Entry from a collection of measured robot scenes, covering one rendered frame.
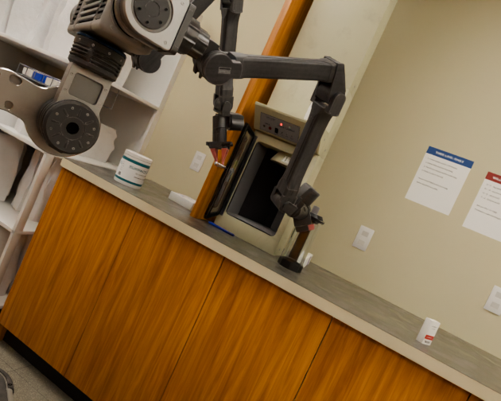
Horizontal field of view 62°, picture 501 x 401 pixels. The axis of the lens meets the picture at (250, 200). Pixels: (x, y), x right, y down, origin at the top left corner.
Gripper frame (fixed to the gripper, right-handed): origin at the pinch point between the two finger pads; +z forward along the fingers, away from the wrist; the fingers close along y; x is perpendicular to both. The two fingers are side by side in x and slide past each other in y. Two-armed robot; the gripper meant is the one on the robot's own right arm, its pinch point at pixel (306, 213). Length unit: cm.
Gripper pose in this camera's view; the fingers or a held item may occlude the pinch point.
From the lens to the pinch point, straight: 164.1
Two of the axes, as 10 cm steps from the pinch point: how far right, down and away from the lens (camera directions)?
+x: -9.2, 1.9, 3.4
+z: 3.6, 1.1, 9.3
